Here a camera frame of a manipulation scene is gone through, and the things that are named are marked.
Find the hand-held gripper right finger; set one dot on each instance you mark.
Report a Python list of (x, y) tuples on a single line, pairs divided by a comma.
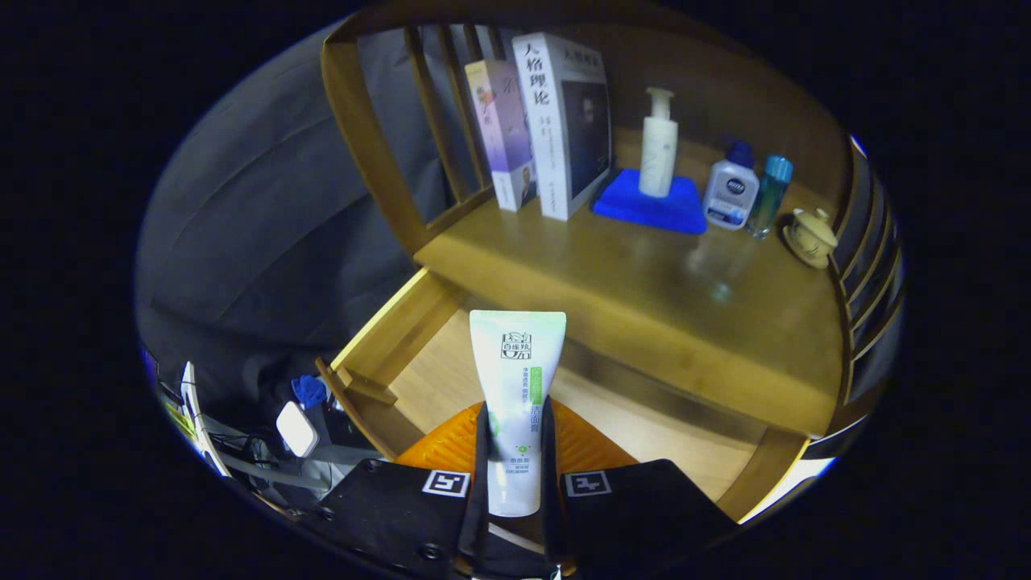
[(552, 483)]

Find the blue folded cloth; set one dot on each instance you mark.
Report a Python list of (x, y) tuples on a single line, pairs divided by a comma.
[(644, 213)]

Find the white panel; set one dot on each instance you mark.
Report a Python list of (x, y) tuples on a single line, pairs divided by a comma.
[(793, 483)]

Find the slim teal bottle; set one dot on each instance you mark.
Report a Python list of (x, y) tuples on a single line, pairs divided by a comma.
[(769, 197)]

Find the black backdrop cloth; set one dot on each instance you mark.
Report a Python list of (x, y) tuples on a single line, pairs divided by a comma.
[(266, 242)]

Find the wooden cabinet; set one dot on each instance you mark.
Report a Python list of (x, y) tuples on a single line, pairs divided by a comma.
[(378, 161)]

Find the blue cloth scrap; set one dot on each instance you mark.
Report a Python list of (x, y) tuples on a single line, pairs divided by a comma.
[(308, 392)]

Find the wooden countertop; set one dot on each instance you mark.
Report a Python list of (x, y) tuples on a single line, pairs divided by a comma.
[(644, 306)]

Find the white bottle with blue cap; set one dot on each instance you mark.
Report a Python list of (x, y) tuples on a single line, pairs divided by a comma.
[(729, 193)]

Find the purple book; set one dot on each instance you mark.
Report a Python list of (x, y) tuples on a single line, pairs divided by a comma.
[(503, 137)]

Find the white facial cleanser tube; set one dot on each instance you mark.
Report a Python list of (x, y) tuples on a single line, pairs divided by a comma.
[(515, 362)]

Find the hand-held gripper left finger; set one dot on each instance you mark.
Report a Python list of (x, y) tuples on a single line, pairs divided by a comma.
[(480, 483)]

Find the white pump bottle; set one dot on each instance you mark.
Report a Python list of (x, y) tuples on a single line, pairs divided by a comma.
[(658, 153)]

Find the wooden drawer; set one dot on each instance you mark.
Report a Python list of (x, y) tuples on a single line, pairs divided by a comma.
[(435, 379)]

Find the thick white book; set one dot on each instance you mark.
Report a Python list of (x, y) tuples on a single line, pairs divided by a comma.
[(556, 137)]

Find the white rounded device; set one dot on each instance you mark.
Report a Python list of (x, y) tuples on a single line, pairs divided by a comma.
[(296, 428)]

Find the beige lidded teacup with saucer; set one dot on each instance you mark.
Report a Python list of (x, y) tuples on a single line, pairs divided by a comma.
[(809, 238)]

